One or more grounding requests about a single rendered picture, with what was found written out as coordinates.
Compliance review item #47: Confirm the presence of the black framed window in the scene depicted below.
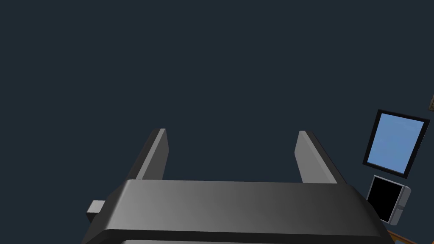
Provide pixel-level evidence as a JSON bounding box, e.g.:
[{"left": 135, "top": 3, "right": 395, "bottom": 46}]
[{"left": 362, "top": 109, "right": 431, "bottom": 179}]

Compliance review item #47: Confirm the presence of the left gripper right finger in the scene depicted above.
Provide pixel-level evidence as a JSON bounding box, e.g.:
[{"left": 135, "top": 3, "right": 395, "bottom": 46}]
[{"left": 294, "top": 130, "right": 347, "bottom": 185}]

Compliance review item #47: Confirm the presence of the grey microwave with black door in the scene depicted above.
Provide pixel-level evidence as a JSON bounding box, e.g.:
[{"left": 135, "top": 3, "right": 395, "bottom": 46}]
[{"left": 366, "top": 175, "right": 412, "bottom": 226}]

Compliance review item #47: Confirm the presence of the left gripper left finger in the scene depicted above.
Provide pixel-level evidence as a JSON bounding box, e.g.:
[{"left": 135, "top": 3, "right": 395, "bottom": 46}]
[{"left": 125, "top": 128, "right": 170, "bottom": 181}]

